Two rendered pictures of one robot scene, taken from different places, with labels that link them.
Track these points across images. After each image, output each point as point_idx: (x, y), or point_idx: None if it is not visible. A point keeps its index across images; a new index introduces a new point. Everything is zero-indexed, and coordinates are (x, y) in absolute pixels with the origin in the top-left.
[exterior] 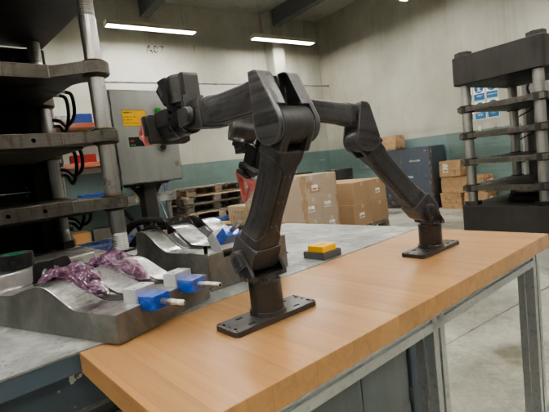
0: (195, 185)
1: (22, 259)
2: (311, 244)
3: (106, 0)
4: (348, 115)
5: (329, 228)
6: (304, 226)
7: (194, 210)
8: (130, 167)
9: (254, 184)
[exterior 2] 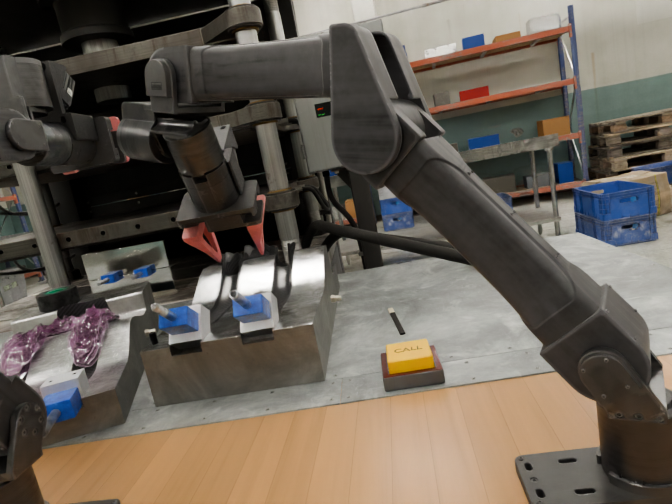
0: (635, 112)
1: (49, 301)
2: (482, 318)
3: None
4: (318, 74)
5: (606, 269)
6: (584, 248)
7: (621, 152)
8: (319, 146)
9: (190, 240)
